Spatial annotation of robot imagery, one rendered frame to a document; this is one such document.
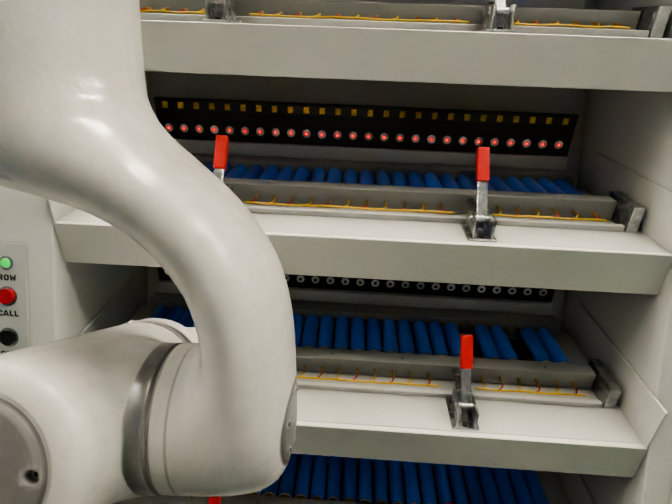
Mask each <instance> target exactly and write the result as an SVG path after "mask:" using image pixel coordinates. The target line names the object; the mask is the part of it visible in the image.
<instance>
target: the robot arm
mask: <svg viewBox="0 0 672 504"><path fill-rule="evenodd" d="M0 186H2V187H5V188H9V189H13V190H17V191H20V192H24V193H28V194H32V195H35V196H38V197H42V198H45V199H48V200H52V201H55V202H58V203H62V204H65V205H68V206H71V207H74V208H76V209H79V210H81V211H84V212H86V213H89V214H91V215H93V216H95V217H97V218H99V219H101V220H103V221H105V222H107V223H109V224H110V225H112V226H113V227H115V228H117V229H118V230H120V231H121V232H123V233H124V234H126V235H127V236H129V237H130V238H131V239H132V240H134V241H135V242H136V243H138V244H139V245H140V246H141V247H142V248H144V249H145V250H146V251H147V252H148V253H149V254H150V255H151V256H152V257H153V258H154V259H155V260H156V261H157V262H158V263H159V264H160V266H161V267H162V268H163V269H164V270H165V271H166V272H167V274H168V275H169V277H170V278H171V279H172V281H173V282H174V283H175V285H176V286H177V288H178V289H179V291H180V292H181V294H182V296H183V297H184V299H185V302H186V304H187V306H188V308H189V310H190V313H191V316H192V319H193V322H194V325H195V328H193V327H184V326H183V325H181V324H179V323H177V322H174V321H171V320H167V319H161V318H150V319H143V320H139V321H134V320H132V321H129V322H126V323H124V324H123V325H119V326H114V327H110V328H106V329H102V330H98V331H94V332H89V333H85V334H81V335H77V336H73V337H69V338H64V339H60V340H56V341H52V342H48V343H44V344H40V345H35V346H31V347H27V348H23V349H19V350H15V351H10V352H6V353H2V354H0V504H114V503H116V502H119V501H123V500H127V499H131V498H136V497H143V496H155V495H169V496H198V497H227V496H236V495H244V494H250V493H255V492H258V491H261V490H263V489H265V488H267V487H268V486H270V485H272V484H273V483H274V482H275V481H277V480H278V478H279V477H280V476H281V475H282V473H283V472H284V470H285V469H286V467H287V465H288V463H289V460H290V457H291V453H292V450H293V446H295V440H296V437H295V432H296V422H297V391H298V382H297V376H296V347H295V330H294V319H293V312H292V304H291V299H290V294H289V289H288V285H287V281H286V278H285V275H284V272H283V269H282V266H281V263H280V261H279V259H278V256H277V254H276V252H275V250H274V248H273V246H272V244H271V242H270V241H269V239H268V237H267V236H266V234H265V233H264V231H263V230H262V228H261V226H260V225H259V223H258V222H257V220H256V219H255V218H254V216H253V215H252V214H251V212H250V211H249V210H248V208H247V207H246V206H245V205H244V204H243V203H242V202H241V200H240V199H239V198H238V197H237V196H236V195H235V194H234V193H233V192H232V191H231V190H230V189H229V188H228V187H227V186H226V185H225V184H224V183H223V182H222V181H221V180H220V179H219V178H217V177H216V176H215V175H214V174H213V173H212V172H211V171H210V170H208V169H207V168H206V167H205V166H204V165H203V164H202V163H201V162H200V161H198V160H197V159H196V158H195V157H194V156H193V155H192V154H190V153H189V152H188V151H187V150H186V149H185V148H183V147H182V146H181V145H180V144H179V143H178V142H177V141H176V140H175V139H174V138H172V137H171V135H170V134H169V133H168V132H167V131H166V130H165V129H164V127H163V126H162V125H161V123H160V122H159V120H158V119H157V117H156V115H155V113H154V112H153V110H152V108H151V105H150V102H149V99H148V96H147V90H146V83H145V71H144V59H143V46H142V33H141V19H140V5H139V0H0Z"/></svg>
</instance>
